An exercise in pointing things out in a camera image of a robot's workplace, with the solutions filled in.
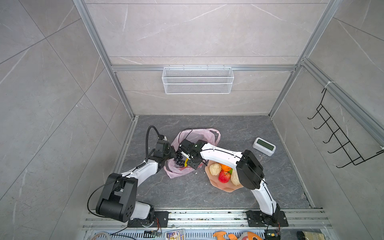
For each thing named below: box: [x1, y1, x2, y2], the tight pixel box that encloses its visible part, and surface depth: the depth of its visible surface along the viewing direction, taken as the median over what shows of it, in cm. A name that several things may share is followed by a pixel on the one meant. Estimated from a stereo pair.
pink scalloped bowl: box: [205, 160, 243, 193], surface depth 85 cm
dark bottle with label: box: [296, 230, 325, 240], surface depth 67 cm
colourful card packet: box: [165, 229, 186, 240], surface depth 69 cm
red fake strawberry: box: [218, 169, 231, 183], surface depth 84 cm
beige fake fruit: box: [209, 162, 222, 176], surface depth 85 cm
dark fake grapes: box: [174, 150, 185, 166], surface depth 94 cm
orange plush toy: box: [212, 231, 263, 240], surface depth 69 cm
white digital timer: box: [252, 137, 277, 157], surface depth 100 cm
